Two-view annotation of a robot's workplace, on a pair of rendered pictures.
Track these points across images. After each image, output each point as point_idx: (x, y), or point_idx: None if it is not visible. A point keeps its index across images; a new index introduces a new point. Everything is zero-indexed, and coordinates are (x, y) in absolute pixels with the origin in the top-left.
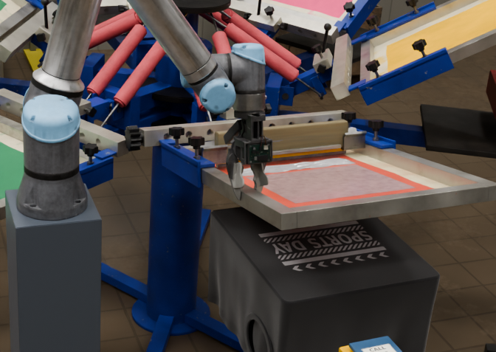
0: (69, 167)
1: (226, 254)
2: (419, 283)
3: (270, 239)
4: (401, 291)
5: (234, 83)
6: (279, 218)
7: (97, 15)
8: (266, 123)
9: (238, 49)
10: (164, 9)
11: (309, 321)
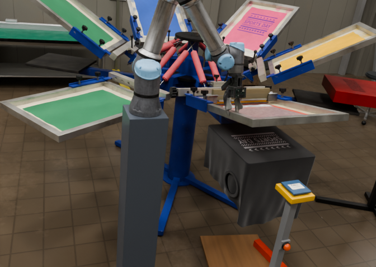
0: (155, 93)
1: (215, 144)
2: (306, 159)
3: (236, 137)
4: (298, 162)
5: None
6: (251, 121)
7: (170, 23)
8: None
9: (233, 43)
10: (205, 18)
11: (257, 173)
